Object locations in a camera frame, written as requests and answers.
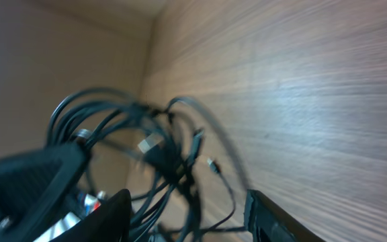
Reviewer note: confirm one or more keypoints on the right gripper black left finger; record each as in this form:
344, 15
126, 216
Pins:
108, 223

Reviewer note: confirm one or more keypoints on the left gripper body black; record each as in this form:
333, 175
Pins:
33, 187

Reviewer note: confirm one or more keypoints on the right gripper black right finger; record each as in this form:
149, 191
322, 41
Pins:
267, 221

